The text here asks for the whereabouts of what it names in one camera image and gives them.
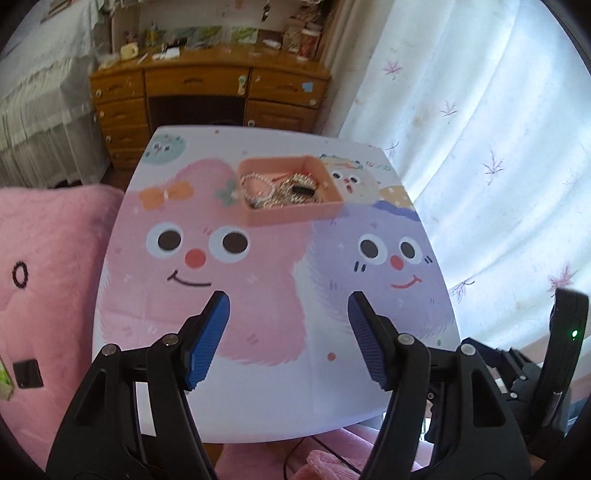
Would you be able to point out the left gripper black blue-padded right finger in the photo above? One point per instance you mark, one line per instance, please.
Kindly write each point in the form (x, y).
(446, 419)

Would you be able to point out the red patterned cup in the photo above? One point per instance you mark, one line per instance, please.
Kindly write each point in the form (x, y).
(308, 43)

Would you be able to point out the green snack packet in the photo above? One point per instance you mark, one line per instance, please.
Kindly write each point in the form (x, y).
(6, 384)

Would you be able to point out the bed with white cover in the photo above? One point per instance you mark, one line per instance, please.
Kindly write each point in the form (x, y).
(49, 133)

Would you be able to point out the wooden desk with drawers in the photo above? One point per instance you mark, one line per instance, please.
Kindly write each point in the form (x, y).
(224, 85)

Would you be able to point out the pink rectangular tray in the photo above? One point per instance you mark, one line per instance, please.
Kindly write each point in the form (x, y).
(254, 185)

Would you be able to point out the white floral curtain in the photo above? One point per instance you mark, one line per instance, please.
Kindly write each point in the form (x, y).
(483, 109)

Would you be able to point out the pink smart watch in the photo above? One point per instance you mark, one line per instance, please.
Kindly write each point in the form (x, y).
(302, 192)

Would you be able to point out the small black square object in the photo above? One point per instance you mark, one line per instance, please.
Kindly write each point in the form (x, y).
(27, 374)

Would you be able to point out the cartoon printed table mat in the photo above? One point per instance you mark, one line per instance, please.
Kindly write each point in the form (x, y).
(288, 364)

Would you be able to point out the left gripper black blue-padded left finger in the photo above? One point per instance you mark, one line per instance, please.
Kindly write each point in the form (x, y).
(130, 418)

